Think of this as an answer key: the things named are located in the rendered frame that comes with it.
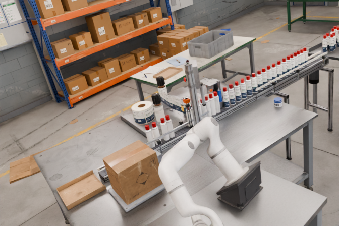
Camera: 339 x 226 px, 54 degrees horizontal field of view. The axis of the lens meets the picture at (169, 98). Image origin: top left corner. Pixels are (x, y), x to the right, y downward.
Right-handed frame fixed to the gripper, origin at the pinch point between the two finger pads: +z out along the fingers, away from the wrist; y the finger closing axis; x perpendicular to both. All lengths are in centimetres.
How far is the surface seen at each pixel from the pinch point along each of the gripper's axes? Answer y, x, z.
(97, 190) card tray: 0, 58, 66
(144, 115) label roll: 26, 10, 138
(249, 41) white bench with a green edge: 45, -173, 321
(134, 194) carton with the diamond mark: -1, 32, 45
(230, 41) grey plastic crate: 54, -142, 314
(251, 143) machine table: -5, -64, 75
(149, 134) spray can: 21, 11, 94
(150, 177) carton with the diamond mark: 5, 19, 49
